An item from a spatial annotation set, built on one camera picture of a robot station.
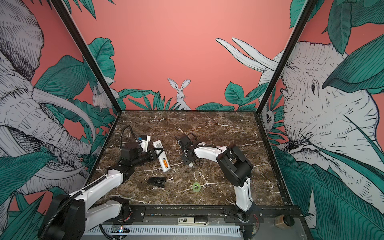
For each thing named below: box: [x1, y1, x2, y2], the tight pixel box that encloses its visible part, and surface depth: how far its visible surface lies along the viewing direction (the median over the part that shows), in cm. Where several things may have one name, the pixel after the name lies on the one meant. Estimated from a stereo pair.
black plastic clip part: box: [147, 176, 166, 188], surface depth 85 cm
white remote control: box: [152, 139, 171, 173], surface depth 83 cm
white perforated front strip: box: [86, 225, 242, 237], surface depth 71 cm
